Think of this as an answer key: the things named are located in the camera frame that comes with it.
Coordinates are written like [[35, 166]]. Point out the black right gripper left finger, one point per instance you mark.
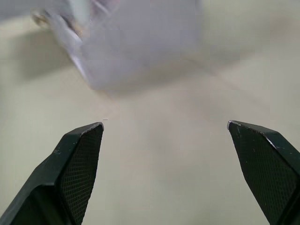
[[58, 178]]

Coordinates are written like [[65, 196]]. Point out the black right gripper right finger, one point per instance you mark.
[[269, 173]]

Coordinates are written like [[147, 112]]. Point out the clear plastic makeup organizer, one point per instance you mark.
[[140, 42]]

